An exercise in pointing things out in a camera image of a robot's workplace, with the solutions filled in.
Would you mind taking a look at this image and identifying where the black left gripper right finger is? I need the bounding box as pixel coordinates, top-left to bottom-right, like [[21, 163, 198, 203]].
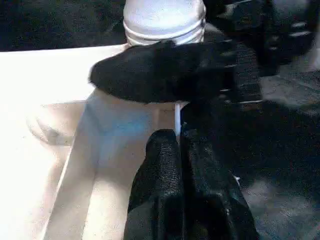
[[180, 125, 261, 240]]

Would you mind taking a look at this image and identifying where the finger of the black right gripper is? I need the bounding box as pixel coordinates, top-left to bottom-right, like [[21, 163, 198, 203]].
[[89, 40, 238, 104]]

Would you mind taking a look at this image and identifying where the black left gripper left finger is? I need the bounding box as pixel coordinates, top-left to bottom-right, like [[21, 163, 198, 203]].
[[123, 129, 184, 240]]

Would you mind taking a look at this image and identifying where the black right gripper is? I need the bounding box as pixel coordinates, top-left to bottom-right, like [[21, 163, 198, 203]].
[[205, 0, 320, 112]]

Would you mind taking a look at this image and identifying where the white plastic table leg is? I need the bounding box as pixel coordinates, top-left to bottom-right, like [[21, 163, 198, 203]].
[[122, 0, 207, 48]]

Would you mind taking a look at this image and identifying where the white plastic table top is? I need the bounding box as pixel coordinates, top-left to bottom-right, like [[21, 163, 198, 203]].
[[0, 44, 192, 240]]

